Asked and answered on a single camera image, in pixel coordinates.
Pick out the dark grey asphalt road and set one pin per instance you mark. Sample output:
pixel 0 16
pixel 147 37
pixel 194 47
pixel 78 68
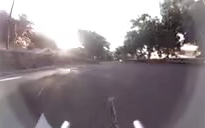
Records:
pixel 123 90

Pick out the row of trees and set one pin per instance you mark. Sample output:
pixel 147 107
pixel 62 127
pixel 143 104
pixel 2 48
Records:
pixel 163 33
pixel 26 35

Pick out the low wall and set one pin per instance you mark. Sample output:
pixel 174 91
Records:
pixel 170 61

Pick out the dark pole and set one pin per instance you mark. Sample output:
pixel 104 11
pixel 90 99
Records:
pixel 9 26

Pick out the pale building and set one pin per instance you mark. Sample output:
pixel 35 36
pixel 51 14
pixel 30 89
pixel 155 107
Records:
pixel 189 50

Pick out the grey stone wall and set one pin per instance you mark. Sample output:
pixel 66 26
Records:
pixel 20 59

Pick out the robot's own part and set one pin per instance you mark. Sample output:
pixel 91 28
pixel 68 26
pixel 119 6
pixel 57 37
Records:
pixel 138 124
pixel 65 124

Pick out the dark leafy tree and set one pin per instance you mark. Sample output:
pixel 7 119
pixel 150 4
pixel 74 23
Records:
pixel 93 43

